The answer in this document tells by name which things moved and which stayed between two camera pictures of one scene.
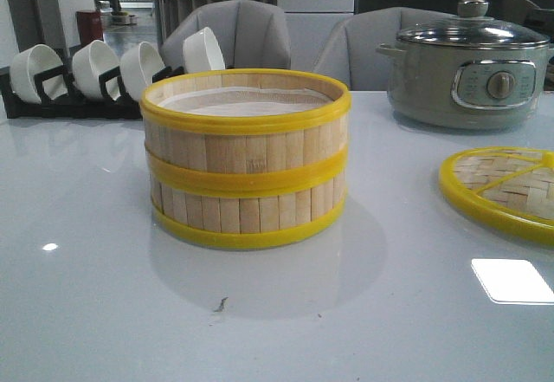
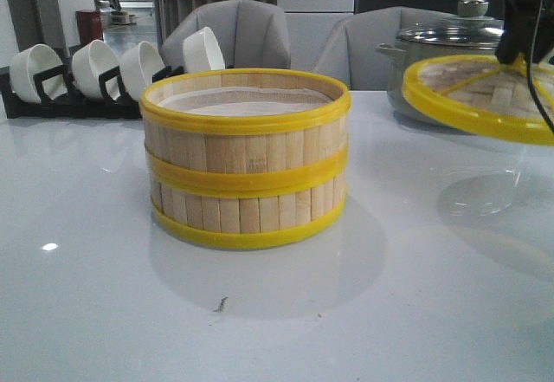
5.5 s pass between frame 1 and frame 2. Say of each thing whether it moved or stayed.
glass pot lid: stayed
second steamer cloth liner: stayed
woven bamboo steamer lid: moved
